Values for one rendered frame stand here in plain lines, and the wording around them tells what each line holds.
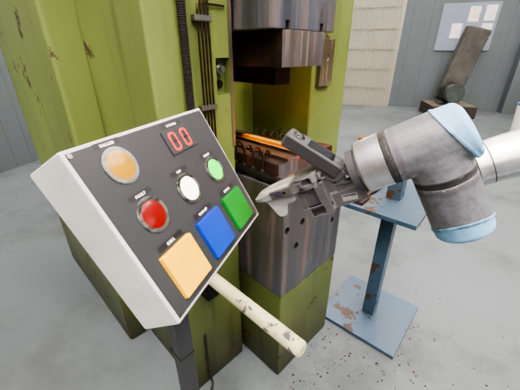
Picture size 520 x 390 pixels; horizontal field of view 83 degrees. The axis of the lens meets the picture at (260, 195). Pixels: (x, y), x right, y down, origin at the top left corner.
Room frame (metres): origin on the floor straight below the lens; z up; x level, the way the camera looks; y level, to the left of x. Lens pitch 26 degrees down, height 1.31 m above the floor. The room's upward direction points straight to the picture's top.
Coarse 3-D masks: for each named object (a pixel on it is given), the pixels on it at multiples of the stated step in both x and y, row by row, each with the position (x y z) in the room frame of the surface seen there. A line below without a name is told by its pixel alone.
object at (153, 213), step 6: (144, 204) 0.38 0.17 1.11; (150, 204) 0.39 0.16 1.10; (156, 204) 0.40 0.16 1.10; (144, 210) 0.38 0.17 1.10; (150, 210) 0.38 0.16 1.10; (156, 210) 0.39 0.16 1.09; (162, 210) 0.40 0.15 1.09; (144, 216) 0.37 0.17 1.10; (150, 216) 0.38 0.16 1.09; (156, 216) 0.38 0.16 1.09; (162, 216) 0.39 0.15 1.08; (150, 222) 0.37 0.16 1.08; (156, 222) 0.38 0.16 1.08; (162, 222) 0.39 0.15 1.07
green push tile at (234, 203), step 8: (232, 192) 0.57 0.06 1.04; (240, 192) 0.59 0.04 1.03; (224, 200) 0.53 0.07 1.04; (232, 200) 0.55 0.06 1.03; (240, 200) 0.57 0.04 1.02; (232, 208) 0.53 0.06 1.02; (240, 208) 0.56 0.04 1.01; (248, 208) 0.58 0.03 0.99; (232, 216) 0.52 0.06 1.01; (240, 216) 0.54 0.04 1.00; (248, 216) 0.56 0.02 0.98; (240, 224) 0.52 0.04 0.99
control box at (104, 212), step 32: (160, 128) 0.52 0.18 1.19; (192, 128) 0.59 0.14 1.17; (64, 160) 0.34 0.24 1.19; (96, 160) 0.38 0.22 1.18; (160, 160) 0.47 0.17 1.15; (192, 160) 0.53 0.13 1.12; (224, 160) 0.62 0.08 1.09; (64, 192) 0.35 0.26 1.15; (96, 192) 0.34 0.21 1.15; (128, 192) 0.38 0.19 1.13; (160, 192) 0.43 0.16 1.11; (224, 192) 0.56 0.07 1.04; (96, 224) 0.33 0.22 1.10; (128, 224) 0.35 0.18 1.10; (192, 224) 0.43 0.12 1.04; (96, 256) 0.34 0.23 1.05; (128, 256) 0.32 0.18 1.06; (160, 256) 0.35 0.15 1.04; (224, 256) 0.44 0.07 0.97; (128, 288) 0.32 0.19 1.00; (160, 288) 0.31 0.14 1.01; (160, 320) 0.31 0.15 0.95
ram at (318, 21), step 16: (240, 0) 0.94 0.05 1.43; (256, 0) 0.89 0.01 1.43; (272, 0) 0.87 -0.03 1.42; (288, 0) 0.91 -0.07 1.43; (304, 0) 0.96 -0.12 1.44; (320, 0) 1.01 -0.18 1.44; (336, 0) 1.07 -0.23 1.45; (240, 16) 0.94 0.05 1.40; (256, 16) 0.89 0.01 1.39; (272, 16) 0.87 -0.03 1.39; (288, 16) 0.91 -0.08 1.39; (304, 16) 0.96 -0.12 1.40; (320, 16) 1.02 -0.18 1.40
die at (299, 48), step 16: (240, 32) 1.01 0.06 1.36; (256, 32) 0.96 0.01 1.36; (272, 32) 0.92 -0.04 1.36; (288, 32) 0.91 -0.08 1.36; (304, 32) 0.96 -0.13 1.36; (320, 32) 1.02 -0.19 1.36; (240, 48) 1.01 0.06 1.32; (256, 48) 0.96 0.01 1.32; (272, 48) 0.92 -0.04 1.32; (288, 48) 0.91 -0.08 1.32; (304, 48) 0.97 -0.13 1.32; (320, 48) 1.03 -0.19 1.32; (240, 64) 1.02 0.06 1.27; (256, 64) 0.96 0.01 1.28; (272, 64) 0.92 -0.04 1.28; (288, 64) 0.91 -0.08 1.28; (304, 64) 0.97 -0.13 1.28; (320, 64) 1.03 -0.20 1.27
